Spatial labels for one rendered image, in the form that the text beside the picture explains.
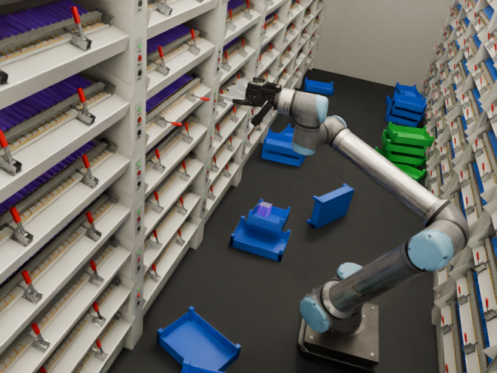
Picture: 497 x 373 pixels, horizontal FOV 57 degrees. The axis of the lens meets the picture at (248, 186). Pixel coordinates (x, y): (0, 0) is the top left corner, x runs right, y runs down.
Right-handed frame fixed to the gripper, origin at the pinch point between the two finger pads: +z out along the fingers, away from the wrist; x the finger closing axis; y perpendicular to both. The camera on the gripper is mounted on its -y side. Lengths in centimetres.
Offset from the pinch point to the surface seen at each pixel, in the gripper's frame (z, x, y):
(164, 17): 15.9, 17.6, 27.5
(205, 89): 17.5, -26.5, -10.6
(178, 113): 17.2, 2.3, -10.6
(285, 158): -4, -147, -101
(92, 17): 21, 47, 32
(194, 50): 17.0, -10.8, 10.0
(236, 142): 20, -92, -68
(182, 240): 20, -12, -85
